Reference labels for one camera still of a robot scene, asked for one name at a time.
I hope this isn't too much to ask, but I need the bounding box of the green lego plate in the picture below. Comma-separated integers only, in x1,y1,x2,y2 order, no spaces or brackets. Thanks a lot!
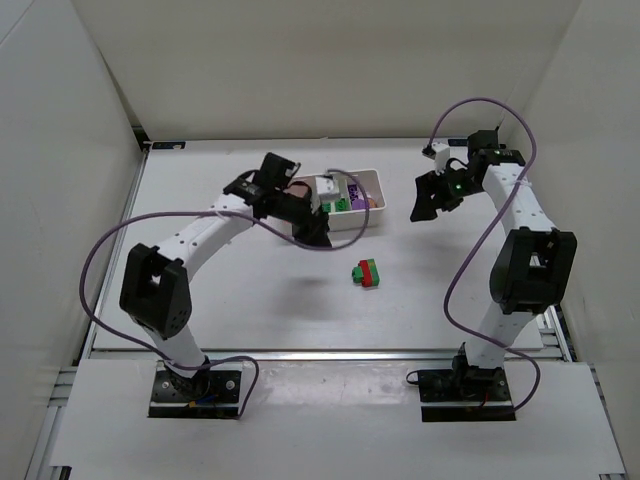
334,198,350,212

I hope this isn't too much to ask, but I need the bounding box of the purple rounded lego brick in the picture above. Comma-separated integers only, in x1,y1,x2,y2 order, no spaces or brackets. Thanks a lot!
351,199,369,210

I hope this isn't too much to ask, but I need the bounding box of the purple lego plate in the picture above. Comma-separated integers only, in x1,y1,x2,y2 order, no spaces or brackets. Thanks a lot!
347,184,362,200

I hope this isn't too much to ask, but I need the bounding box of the green red lego stack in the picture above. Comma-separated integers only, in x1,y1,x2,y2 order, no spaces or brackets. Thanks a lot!
351,258,380,288

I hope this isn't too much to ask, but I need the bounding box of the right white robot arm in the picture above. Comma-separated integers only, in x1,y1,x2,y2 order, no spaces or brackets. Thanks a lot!
410,130,577,403

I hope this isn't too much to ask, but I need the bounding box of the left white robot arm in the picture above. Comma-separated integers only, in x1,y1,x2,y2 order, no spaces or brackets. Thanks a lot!
119,153,331,400

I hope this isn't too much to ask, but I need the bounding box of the white divided plastic container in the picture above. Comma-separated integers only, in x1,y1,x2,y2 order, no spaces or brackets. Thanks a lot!
292,169,386,232

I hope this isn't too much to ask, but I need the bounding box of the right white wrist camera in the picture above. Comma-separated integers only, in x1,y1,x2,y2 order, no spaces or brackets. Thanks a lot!
422,142,451,174

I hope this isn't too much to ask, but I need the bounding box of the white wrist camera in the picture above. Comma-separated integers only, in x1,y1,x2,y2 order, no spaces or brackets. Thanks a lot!
422,142,451,174
312,174,342,206

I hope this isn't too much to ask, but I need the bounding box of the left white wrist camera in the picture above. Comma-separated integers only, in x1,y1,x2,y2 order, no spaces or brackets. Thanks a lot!
312,174,342,206

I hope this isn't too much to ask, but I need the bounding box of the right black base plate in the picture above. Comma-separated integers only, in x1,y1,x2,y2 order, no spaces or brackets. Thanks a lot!
405,368,516,423

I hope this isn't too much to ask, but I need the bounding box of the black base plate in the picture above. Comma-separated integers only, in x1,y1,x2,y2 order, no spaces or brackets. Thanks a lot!
405,368,516,423
148,367,242,420

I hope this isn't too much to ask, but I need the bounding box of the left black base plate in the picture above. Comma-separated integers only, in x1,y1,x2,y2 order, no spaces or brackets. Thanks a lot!
148,367,242,420

